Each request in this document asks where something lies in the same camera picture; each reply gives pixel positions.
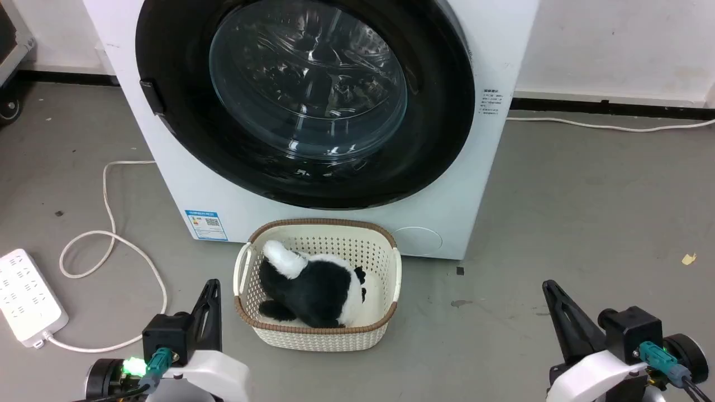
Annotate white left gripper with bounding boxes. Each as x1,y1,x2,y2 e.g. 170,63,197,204
85,279,251,402

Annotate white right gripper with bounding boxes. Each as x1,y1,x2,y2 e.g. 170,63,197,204
541,279,709,402

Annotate black round glass door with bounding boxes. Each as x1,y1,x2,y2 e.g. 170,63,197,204
135,0,476,210

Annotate white front-load washing machine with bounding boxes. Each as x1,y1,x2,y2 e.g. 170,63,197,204
83,0,541,261

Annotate blue energy label sticker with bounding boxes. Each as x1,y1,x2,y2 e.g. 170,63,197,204
185,210,229,242

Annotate black white panda plush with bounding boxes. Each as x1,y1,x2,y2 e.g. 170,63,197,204
258,240,368,329

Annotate cream woven laundry basket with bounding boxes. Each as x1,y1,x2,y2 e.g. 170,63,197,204
233,218,403,353

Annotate round white filter cover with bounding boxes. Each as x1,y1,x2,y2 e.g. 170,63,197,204
390,226,444,258

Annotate white power strip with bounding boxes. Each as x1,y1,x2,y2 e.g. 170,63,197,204
0,248,70,348

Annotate small text sticker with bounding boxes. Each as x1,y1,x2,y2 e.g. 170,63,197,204
480,88,505,117

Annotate grey wheeled cart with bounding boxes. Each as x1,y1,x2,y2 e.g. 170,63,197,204
0,0,38,127

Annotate green left connector cable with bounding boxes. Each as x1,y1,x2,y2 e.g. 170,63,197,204
73,347,172,402

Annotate teal right connector cable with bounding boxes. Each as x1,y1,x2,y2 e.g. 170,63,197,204
638,341,713,402

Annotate white power strip cable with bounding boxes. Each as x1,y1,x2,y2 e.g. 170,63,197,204
44,160,169,354

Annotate thin white floor cable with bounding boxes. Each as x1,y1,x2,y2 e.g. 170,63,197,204
506,116,715,133

